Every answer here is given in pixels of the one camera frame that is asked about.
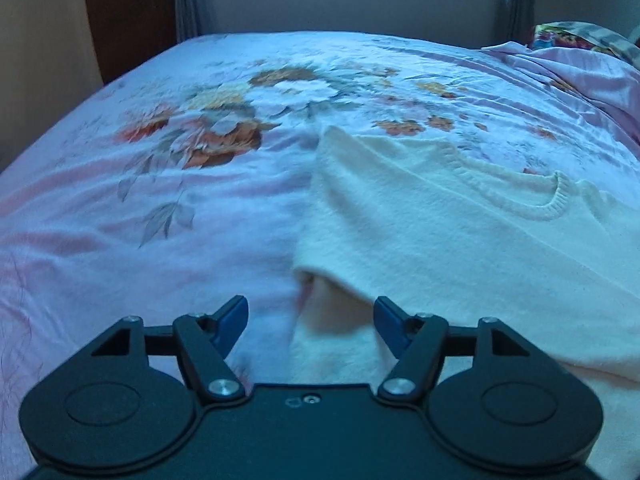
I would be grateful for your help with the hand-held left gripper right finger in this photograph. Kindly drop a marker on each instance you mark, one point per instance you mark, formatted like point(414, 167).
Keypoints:
point(387, 320)

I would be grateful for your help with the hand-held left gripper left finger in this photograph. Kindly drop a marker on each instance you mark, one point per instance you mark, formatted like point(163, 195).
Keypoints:
point(234, 317)

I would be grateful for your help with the white knit sweater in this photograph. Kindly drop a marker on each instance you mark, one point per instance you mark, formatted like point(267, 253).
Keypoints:
point(450, 240)

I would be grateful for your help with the floral bed sheet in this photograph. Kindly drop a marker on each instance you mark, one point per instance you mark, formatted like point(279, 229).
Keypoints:
point(150, 230)

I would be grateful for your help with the pink blanket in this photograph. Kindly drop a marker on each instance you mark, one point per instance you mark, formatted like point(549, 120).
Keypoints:
point(595, 90)

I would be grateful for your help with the colourful floral pillow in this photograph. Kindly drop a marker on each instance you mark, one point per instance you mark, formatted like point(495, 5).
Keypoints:
point(575, 35)

